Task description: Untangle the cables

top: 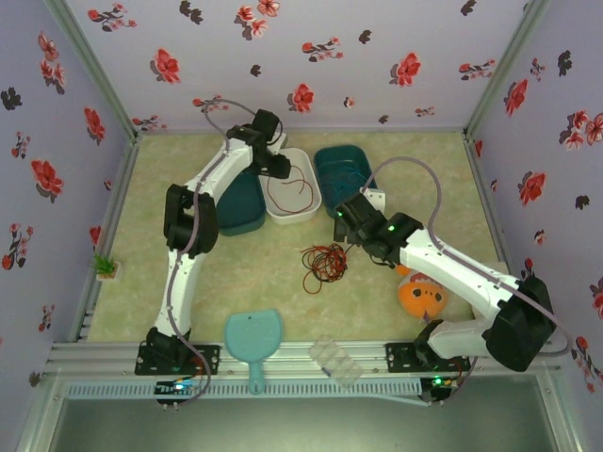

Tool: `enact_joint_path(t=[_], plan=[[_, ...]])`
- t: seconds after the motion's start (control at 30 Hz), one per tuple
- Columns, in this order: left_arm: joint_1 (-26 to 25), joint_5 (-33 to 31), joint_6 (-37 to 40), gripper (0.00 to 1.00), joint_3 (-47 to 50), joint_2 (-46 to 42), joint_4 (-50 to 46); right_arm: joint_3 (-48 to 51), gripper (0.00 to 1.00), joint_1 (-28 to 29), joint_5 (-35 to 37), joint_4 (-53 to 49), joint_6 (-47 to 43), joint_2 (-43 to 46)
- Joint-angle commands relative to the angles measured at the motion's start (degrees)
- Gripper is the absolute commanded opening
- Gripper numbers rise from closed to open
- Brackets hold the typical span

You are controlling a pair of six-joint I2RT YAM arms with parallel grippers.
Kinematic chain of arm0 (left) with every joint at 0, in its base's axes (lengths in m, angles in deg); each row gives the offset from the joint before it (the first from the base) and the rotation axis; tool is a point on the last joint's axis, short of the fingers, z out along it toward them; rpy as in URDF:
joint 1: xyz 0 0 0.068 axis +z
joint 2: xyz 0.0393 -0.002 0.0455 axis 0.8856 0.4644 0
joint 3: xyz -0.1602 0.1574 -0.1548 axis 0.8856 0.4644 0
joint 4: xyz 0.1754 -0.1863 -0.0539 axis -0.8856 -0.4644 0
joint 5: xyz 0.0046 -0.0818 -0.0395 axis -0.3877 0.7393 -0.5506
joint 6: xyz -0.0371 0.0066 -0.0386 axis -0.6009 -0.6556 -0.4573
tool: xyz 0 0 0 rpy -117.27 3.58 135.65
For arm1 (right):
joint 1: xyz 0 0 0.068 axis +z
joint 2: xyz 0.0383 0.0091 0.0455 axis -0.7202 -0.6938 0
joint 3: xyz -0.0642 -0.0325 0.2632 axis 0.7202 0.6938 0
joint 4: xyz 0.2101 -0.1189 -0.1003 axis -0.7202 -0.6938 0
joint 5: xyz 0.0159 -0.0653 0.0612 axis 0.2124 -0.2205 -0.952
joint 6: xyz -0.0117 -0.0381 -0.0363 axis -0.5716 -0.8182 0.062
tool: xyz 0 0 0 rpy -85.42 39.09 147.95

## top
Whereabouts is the thin aluminium frame rail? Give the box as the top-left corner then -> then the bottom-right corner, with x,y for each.
136,125 -> 468,137

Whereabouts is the small potted plant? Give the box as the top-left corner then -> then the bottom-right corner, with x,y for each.
93,252 -> 122,283

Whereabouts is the right arm grey hose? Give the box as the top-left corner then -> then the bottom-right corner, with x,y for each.
362,155 -> 574,407

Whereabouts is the white slotted cable duct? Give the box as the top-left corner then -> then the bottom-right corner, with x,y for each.
63,381 -> 423,401

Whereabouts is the teal plastic bin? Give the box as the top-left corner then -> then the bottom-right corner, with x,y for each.
313,144 -> 382,221
217,176 -> 268,237

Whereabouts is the clear plastic organizer box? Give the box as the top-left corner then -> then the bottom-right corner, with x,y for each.
308,334 -> 365,390

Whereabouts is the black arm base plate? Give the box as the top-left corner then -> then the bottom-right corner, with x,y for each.
384,342 -> 472,374
135,343 -> 222,377

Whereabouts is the aluminium corner post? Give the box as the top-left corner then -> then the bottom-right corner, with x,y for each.
464,0 -> 552,137
44,0 -> 141,138

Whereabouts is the light blue dustpan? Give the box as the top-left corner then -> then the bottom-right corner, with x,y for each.
223,308 -> 285,396

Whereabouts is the white plastic bin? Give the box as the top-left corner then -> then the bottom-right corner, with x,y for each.
256,147 -> 324,225

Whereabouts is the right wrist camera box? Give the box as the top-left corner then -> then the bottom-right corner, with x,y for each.
360,186 -> 387,214

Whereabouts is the orange plush fish toy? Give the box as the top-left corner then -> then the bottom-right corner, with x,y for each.
395,263 -> 449,326

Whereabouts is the small circuit board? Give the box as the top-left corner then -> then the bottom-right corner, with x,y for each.
155,379 -> 199,409
421,375 -> 461,406

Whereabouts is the wide aluminium frame rail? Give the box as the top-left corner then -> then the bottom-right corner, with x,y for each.
44,339 -> 564,379

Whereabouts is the aluminium side rail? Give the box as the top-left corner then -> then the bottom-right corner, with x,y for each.
73,136 -> 142,344
464,133 -> 515,275

